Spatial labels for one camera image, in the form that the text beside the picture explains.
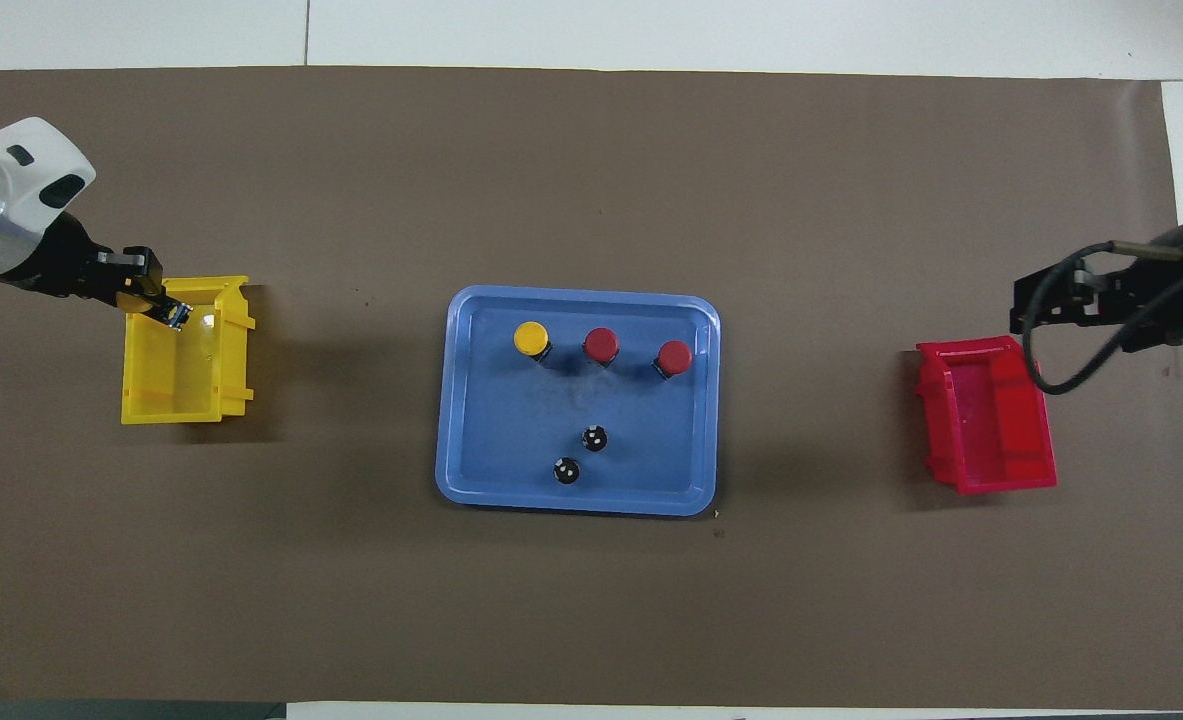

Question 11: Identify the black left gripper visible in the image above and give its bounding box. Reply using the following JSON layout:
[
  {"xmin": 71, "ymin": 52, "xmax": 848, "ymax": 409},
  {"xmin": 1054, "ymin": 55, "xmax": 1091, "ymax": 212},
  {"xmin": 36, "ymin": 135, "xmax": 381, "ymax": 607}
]
[{"xmin": 0, "ymin": 212, "xmax": 181, "ymax": 316}]

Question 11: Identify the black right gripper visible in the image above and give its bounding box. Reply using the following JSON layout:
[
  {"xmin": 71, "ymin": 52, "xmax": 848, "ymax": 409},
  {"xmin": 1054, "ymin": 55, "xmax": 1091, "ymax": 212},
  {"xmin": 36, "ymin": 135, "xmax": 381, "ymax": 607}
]
[{"xmin": 1012, "ymin": 244, "xmax": 1183, "ymax": 352}]

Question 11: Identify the yellow push button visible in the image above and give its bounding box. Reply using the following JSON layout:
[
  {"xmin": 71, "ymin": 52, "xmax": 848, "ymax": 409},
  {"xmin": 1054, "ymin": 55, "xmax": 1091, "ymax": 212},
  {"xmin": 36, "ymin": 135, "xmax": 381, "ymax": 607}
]
[
  {"xmin": 115, "ymin": 288, "xmax": 193, "ymax": 332},
  {"xmin": 513, "ymin": 321, "xmax": 554, "ymax": 363}
]

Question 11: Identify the blue plastic tray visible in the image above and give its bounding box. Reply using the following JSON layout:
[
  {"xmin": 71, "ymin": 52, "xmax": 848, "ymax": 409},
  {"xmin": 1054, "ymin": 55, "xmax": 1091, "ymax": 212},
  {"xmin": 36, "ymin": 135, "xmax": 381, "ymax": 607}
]
[{"xmin": 435, "ymin": 285, "xmax": 722, "ymax": 518}]

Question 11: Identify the yellow plastic bin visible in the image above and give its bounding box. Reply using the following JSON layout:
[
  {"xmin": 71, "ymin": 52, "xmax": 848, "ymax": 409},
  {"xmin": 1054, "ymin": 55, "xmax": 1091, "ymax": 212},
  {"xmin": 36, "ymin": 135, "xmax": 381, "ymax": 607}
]
[{"xmin": 120, "ymin": 275, "xmax": 256, "ymax": 426}]

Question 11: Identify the red plastic bin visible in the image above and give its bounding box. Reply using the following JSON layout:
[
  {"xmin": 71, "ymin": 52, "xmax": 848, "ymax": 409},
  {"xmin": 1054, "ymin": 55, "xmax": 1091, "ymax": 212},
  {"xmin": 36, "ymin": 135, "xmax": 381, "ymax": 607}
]
[{"xmin": 915, "ymin": 335, "xmax": 1059, "ymax": 497}]

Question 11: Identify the brown paper table mat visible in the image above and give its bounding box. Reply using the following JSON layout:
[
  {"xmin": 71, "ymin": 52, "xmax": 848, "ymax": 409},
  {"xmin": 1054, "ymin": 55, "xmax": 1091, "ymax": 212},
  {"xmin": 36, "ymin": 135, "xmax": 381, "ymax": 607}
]
[{"xmin": 0, "ymin": 66, "xmax": 1183, "ymax": 711}]

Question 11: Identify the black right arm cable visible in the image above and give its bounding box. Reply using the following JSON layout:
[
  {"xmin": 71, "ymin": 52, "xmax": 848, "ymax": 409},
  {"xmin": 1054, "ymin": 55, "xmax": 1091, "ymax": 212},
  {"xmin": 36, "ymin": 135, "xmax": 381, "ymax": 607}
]
[{"xmin": 1020, "ymin": 240, "xmax": 1183, "ymax": 397}]

